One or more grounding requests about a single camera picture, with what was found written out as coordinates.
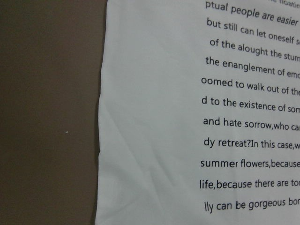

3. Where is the white printed t-shirt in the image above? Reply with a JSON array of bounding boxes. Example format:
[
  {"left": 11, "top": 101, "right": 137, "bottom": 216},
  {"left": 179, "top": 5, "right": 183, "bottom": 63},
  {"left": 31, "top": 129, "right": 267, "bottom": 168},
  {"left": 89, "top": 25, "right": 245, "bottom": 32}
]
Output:
[{"left": 95, "top": 0, "right": 300, "bottom": 225}]

